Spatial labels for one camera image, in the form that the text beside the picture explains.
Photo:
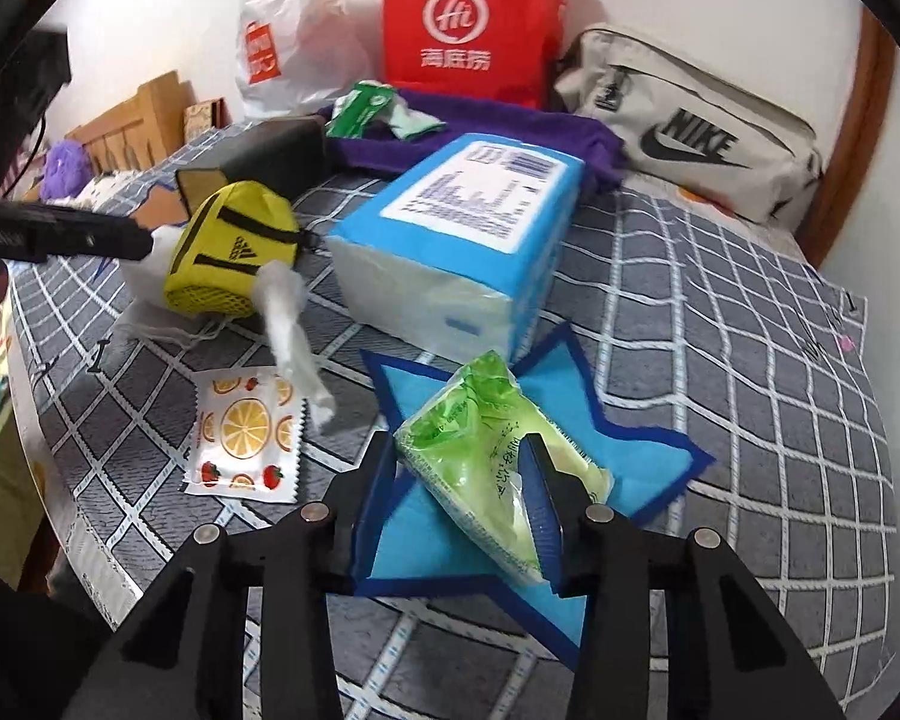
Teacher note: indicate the green pocket tissue pack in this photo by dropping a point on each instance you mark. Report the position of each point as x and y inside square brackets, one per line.
[480, 450]

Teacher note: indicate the green blanket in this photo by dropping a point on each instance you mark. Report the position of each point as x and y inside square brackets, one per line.
[7, 510]

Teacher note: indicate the red paper bag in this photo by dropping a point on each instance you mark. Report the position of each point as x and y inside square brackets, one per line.
[465, 15]

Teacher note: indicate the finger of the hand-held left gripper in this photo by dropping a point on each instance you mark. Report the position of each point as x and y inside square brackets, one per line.
[82, 236]

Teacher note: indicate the blue star patch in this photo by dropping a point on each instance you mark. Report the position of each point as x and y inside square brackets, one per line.
[420, 540]

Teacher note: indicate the blue tissue pack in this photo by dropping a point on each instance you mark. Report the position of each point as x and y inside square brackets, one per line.
[435, 262]

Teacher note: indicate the fruit print sachet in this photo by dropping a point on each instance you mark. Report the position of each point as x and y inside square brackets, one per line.
[244, 427]

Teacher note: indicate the dark tin box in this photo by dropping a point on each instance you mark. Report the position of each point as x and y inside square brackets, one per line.
[270, 150]

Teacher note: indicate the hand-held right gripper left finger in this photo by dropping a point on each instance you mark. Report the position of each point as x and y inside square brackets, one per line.
[375, 510]

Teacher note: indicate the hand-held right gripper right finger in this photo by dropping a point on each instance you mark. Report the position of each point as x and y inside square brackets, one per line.
[544, 510]

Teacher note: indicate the grey waist bag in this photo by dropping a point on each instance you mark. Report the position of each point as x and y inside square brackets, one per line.
[682, 112]

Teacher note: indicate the purple plush toy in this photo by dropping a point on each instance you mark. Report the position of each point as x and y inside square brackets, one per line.
[67, 169]

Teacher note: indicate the brown star patch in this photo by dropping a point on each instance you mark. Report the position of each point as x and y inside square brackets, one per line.
[157, 208]

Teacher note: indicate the white plastic shopping bag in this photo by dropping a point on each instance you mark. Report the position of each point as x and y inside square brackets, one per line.
[300, 30]

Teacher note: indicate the purple fabric tray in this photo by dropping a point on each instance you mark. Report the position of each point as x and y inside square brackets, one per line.
[570, 142]

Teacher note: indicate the patterned notebook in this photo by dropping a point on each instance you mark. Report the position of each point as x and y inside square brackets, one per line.
[204, 120]

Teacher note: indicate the green sachet packet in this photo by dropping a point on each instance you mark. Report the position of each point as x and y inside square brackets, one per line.
[364, 105]

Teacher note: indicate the grey checked blanket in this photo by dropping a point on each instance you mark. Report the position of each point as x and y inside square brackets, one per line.
[720, 390]

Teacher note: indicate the white twisted tissue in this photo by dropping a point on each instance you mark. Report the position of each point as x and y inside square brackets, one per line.
[289, 337]

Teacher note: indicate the white floral pillow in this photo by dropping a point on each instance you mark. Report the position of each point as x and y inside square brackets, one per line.
[109, 184]

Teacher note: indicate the wooden headboard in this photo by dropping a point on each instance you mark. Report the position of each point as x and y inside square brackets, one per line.
[150, 112]

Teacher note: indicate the white glove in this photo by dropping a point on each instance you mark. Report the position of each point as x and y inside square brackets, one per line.
[150, 307]

